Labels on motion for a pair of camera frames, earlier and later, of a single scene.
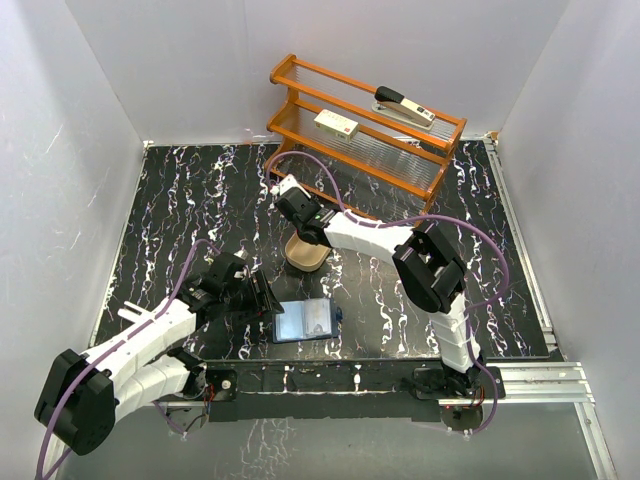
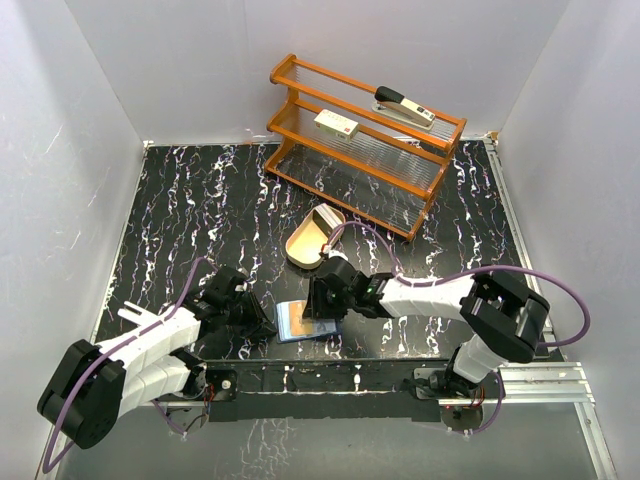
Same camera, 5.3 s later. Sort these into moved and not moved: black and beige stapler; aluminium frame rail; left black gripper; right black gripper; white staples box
Moved: left black gripper; right black gripper
Not moved: black and beige stapler; white staples box; aluminium frame rail
